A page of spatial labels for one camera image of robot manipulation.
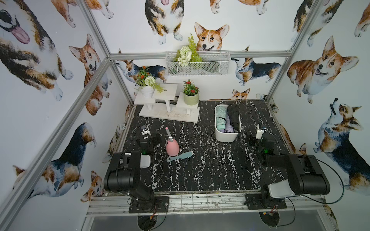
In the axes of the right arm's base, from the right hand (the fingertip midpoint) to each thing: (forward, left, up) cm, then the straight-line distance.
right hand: (253, 130), depth 93 cm
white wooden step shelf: (+22, +57, +2) cm, 61 cm away
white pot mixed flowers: (+23, +68, +22) cm, 75 cm away
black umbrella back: (+10, +12, +7) cm, 17 cm away
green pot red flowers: (+15, +39, +19) cm, 47 cm away
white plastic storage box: (-3, +18, -1) cm, 18 cm away
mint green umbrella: (+10, +20, +6) cm, 23 cm away
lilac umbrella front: (+2, +15, +2) cm, 15 cm away
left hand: (+1, +67, +1) cm, 67 cm away
